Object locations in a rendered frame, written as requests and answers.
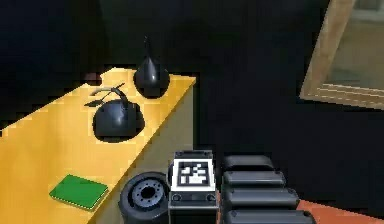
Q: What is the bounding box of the black kettle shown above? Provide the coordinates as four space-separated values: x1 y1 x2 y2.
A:
83 83 146 144

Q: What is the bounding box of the black round-bellied bottle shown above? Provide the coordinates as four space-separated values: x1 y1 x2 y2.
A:
133 35 171 100

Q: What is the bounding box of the yellow wooden table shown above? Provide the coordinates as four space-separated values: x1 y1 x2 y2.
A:
0 67 197 224

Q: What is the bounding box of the wooden framed mirror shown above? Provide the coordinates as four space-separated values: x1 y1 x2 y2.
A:
298 0 384 111

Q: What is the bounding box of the green book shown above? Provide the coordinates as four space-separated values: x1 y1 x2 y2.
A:
48 173 110 212

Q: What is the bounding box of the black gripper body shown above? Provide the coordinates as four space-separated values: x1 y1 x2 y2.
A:
118 171 172 224

